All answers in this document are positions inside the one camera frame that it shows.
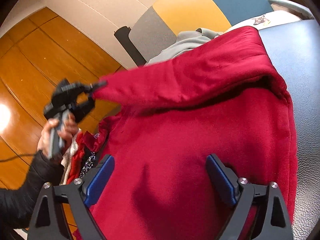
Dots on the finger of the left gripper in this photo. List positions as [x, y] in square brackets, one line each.
[92, 87]
[81, 110]

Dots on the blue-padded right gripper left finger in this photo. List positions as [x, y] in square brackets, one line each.
[49, 220]

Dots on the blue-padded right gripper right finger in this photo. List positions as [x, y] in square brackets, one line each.
[272, 218]

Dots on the red fleece garment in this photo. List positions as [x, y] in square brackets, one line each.
[225, 98]

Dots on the red white patterned clothes pile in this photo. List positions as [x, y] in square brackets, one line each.
[83, 152]

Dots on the person's left hand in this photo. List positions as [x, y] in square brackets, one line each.
[66, 132]

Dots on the light grey garment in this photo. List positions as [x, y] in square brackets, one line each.
[185, 41]

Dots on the blue yellow grey panel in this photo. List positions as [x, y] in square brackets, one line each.
[159, 26]

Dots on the white printed cloth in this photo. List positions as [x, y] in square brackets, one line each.
[270, 19]

